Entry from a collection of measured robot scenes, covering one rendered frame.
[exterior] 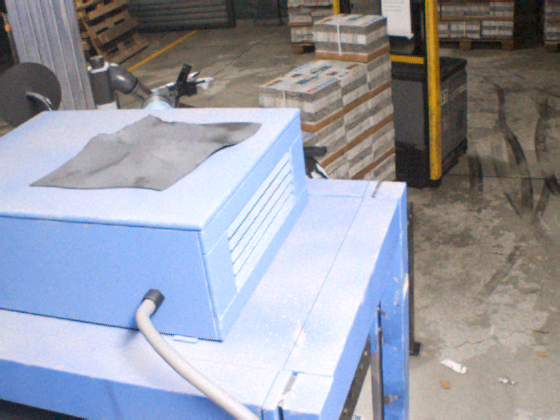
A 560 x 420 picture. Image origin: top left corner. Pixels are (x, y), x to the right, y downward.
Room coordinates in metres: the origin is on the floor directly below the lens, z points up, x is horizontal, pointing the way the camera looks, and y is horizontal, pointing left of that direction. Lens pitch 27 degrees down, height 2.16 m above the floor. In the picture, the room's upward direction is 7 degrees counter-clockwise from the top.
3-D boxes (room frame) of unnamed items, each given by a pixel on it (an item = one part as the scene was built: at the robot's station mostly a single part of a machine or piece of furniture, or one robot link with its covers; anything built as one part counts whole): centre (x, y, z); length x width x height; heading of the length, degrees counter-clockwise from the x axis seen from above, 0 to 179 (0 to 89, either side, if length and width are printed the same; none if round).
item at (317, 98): (3.68, -0.16, 0.95); 0.38 x 0.29 x 0.23; 49
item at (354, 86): (3.90, -0.35, 0.95); 0.38 x 0.29 x 0.23; 51
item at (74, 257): (1.11, 0.31, 1.65); 0.60 x 0.45 x 0.20; 69
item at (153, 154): (1.07, 0.21, 1.78); 0.32 x 0.28 x 0.05; 69
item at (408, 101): (4.75, -1.05, 0.40); 0.69 x 0.55 x 0.80; 51
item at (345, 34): (4.13, -0.54, 0.65); 0.39 x 0.30 x 1.29; 51
